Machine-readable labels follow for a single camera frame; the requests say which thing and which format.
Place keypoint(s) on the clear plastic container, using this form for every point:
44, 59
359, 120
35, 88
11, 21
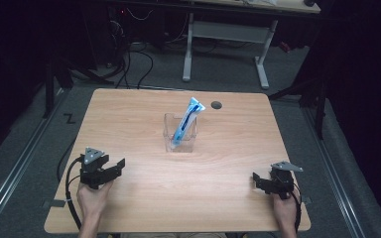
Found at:
191, 142

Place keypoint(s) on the blue and white toothpaste tube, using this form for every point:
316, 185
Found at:
188, 119

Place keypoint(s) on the person's left hand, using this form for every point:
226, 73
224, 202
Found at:
94, 200

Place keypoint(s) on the person's right hand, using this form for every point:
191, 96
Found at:
285, 211

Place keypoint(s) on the small red floor item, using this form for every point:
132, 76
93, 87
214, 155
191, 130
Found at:
284, 46

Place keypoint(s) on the white-legged wooden desk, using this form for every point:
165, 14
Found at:
231, 32

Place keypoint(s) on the metal floor rail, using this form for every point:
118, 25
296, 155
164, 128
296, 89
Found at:
337, 185
16, 168

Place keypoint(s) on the black metal stand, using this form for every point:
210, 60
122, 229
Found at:
320, 112
49, 92

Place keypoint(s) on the black round table grommet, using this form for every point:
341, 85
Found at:
216, 105

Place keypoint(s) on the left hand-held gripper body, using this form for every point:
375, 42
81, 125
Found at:
92, 170

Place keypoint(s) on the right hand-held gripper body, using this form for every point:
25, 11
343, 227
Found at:
281, 182

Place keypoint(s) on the grey tape patch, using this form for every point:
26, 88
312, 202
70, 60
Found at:
307, 200
57, 203

